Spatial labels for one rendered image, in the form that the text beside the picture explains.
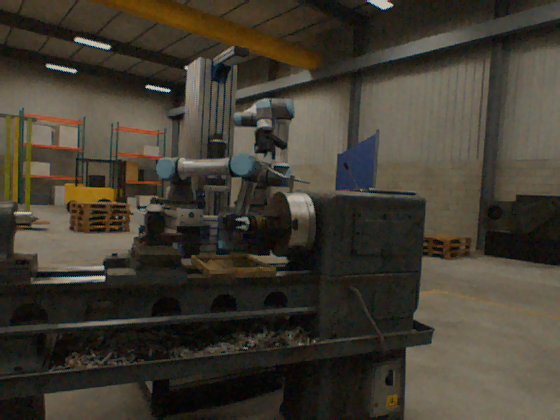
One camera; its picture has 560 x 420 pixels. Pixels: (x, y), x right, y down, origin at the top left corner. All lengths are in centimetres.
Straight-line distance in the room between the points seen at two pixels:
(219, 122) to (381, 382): 174
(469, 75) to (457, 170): 269
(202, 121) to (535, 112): 1049
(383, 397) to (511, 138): 1067
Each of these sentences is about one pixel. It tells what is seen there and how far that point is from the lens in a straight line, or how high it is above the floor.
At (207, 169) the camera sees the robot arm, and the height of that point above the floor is 133.
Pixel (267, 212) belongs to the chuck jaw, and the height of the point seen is 113.
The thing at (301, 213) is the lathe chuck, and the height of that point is 114.
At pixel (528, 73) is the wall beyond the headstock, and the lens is 1259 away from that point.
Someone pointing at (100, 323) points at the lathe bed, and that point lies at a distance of 173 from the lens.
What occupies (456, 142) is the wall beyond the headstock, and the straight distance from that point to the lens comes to 1300.
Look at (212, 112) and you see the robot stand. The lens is 265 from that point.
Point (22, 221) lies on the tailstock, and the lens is 180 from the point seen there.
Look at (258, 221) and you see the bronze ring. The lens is 189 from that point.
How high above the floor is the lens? 123
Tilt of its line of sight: 3 degrees down
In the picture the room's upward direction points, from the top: 3 degrees clockwise
